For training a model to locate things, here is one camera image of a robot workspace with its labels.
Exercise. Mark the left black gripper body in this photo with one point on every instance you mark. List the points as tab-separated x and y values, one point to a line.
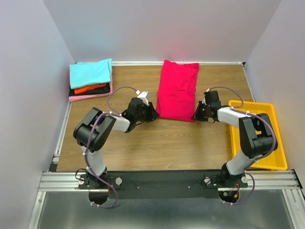
149	112

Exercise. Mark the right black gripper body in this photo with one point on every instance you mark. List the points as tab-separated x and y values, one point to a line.
201	112

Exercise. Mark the red t shirt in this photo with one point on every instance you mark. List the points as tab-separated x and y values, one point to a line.
176	92

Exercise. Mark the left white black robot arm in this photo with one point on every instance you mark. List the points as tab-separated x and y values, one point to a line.
94	129

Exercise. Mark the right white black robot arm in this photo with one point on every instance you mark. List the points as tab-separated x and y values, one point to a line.
257	137

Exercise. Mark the folded black t shirt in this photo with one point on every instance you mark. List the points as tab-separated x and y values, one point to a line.
102	90

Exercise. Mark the folded orange t shirt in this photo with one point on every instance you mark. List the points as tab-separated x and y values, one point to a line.
89	88

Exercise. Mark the folded cyan t shirt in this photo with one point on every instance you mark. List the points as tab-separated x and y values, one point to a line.
89	73

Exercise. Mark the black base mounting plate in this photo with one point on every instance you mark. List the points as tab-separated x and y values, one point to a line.
165	184

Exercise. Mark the yellow plastic bin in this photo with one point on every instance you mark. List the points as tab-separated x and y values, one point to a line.
277	159

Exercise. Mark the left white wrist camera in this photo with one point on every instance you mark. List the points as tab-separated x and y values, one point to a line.
144	96

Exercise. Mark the aluminium extrusion frame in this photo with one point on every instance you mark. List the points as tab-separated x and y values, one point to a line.
273	200

